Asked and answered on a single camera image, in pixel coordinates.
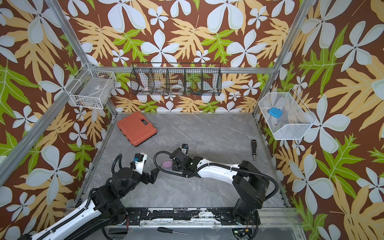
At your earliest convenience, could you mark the white mesh basket right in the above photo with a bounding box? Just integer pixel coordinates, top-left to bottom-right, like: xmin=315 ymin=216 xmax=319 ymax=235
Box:
xmin=259 ymin=89 xmax=317 ymax=141

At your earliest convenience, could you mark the blue small box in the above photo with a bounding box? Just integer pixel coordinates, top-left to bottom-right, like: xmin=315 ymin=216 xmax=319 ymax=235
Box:
xmin=268 ymin=108 xmax=283 ymax=119

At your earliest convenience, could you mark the white wire basket left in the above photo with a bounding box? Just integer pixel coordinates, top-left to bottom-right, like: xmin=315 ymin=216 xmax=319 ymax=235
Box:
xmin=67 ymin=65 xmax=116 ymax=110

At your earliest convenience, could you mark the black screwdriver on front rail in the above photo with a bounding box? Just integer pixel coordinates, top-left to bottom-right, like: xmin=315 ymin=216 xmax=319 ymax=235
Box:
xmin=157 ymin=227 xmax=187 ymax=235

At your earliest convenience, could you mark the aluminium frame post right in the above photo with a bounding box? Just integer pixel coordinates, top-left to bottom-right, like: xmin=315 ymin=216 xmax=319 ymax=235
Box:
xmin=255 ymin=1 xmax=317 ymax=103

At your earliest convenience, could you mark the purple earbud charging case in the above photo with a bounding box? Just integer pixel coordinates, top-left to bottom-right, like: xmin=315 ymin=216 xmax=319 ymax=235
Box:
xmin=162 ymin=161 xmax=173 ymax=169

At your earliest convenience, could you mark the black handled screwdriver on table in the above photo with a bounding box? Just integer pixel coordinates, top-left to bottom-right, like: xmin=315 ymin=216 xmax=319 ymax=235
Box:
xmin=251 ymin=140 xmax=257 ymax=161

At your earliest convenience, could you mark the black wire basket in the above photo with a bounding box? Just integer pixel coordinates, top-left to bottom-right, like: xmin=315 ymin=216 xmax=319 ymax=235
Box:
xmin=129 ymin=63 xmax=223 ymax=96

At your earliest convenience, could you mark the aluminium frame post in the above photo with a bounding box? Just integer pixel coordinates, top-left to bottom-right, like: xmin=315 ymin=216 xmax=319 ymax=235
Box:
xmin=46 ymin=1 xmax=117 ymax=119
xmin=255 ymin=1 xmax=317 ymax=103

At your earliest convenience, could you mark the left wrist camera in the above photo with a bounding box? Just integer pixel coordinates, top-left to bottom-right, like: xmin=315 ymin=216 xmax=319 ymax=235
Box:
xmin=133 ymin=153 xmax=148 ymax=175

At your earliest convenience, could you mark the red plastic tool case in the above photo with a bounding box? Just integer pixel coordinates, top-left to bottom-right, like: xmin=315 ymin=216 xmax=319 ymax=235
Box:
xmin=117 ymin=112 xmax=157 ymax=147

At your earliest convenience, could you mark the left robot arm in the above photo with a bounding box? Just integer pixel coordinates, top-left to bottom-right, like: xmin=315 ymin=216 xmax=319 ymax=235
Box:
xmin=19 ymin=153 xmax=160 ymax=240

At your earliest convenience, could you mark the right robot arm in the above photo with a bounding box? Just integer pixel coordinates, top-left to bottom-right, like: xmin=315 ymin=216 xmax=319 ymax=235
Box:
xmin=153 ymin=145 xmax=279 ymax=224

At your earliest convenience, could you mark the aluminium frame post left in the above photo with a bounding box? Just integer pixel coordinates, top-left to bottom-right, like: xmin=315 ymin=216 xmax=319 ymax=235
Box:
xmin=46 ymin=1 xmax=117 ymax=119

